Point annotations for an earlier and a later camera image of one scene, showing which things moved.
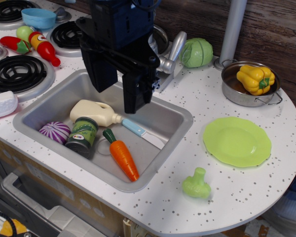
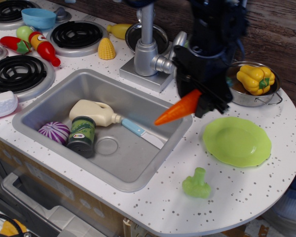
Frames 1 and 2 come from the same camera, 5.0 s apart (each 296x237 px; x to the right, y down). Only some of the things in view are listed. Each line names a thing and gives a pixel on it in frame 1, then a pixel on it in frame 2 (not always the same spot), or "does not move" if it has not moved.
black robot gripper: (120, 33) -> (218, 28)
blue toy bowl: (39, 19) does not move
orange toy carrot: (122, 155) -> (185, 106)
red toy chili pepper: (15, 44) does not move
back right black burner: (67, 34) does not move
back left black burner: (9, 10) does not move
